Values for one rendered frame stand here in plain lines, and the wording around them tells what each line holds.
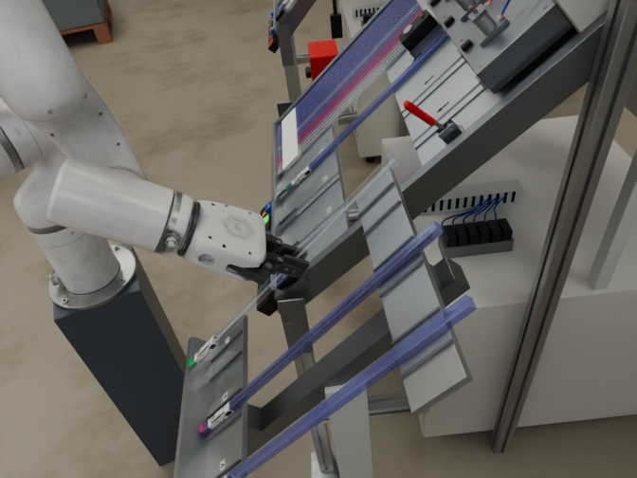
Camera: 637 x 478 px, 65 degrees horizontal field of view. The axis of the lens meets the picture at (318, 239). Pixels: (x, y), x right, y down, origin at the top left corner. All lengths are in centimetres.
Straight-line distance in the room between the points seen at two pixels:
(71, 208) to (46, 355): 155
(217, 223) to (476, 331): 69
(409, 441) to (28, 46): 138
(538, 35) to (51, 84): 63
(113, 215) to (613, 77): 67
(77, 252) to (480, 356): 91
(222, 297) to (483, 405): 107
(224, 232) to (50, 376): 150
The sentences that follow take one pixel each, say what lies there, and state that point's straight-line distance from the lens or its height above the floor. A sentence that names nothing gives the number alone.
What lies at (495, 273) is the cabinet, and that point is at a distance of 118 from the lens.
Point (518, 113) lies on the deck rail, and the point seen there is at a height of 107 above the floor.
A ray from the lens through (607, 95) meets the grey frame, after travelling 82.
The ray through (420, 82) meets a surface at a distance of 105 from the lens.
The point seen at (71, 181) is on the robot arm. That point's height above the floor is 116.
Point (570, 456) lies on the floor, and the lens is 169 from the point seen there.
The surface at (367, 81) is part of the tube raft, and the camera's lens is 121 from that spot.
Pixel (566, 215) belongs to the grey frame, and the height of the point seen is 89.
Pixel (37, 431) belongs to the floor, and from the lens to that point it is 197.
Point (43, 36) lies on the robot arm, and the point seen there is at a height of 130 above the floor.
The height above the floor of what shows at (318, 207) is 80.
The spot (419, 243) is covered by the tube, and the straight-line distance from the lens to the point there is 57.
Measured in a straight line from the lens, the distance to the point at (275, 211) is 118.
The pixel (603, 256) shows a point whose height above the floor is 71.
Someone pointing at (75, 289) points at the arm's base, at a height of 73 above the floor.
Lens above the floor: 146
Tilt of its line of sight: 42 degrees down
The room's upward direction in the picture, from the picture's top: 8 degrees counter-clockwise
